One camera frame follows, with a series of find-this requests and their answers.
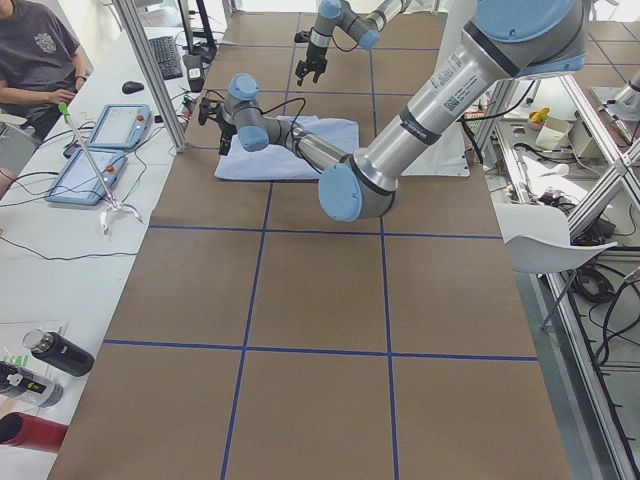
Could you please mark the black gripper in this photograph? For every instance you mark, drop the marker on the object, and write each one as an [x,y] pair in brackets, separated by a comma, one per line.
[313,55]
[226,129]

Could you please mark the blue striped button shirt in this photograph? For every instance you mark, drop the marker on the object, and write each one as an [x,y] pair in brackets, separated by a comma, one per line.
[277,163]

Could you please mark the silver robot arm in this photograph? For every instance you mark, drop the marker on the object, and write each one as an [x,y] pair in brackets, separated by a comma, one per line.
[332,14]
[503,39]

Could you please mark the upper blue teach pendant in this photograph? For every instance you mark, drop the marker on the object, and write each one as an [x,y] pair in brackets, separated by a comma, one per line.
[120,126]

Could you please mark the blue teach pendant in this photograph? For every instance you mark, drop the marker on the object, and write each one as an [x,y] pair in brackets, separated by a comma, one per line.
[78,184]
[120,126]

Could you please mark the black computer mouse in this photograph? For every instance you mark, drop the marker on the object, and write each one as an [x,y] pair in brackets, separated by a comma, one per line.
[130,87]

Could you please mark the black computer keyboard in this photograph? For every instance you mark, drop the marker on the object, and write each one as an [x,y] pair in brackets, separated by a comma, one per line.
[167,57]

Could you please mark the lower blue teach pendant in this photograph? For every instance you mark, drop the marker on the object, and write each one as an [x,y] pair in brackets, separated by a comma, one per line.
[78,184]

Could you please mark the seated person grey shirt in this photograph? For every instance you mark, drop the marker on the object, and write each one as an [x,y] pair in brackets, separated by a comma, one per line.
[41,66]

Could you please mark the black insulated bottle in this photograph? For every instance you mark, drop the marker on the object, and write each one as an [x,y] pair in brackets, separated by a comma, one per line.
[59,352]

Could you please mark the aluminium frame post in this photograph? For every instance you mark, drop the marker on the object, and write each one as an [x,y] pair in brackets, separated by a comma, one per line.
[152,74]

